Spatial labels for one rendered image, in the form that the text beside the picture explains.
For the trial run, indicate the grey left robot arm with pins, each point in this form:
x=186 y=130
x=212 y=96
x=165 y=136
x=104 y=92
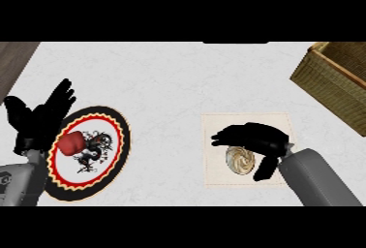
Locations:
x=20 y=180

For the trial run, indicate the cupcake with swirled cream frosting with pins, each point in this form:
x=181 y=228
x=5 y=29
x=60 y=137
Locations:
x=239 y=162

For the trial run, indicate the brown wooden panel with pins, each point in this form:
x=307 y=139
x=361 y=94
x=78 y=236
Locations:
x=13 y=64

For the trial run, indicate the cream square placemat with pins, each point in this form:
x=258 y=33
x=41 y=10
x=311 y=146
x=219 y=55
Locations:
x=216 y=161

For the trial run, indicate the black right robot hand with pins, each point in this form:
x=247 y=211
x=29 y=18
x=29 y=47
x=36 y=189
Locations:
x=256 y=135

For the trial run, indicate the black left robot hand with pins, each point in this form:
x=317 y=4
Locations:
x=36 y=119

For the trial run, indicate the round black red patterned plate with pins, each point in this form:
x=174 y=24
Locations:
x=87 y=154

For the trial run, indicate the brown wicker basket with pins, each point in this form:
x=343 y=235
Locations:
x=335 y=80

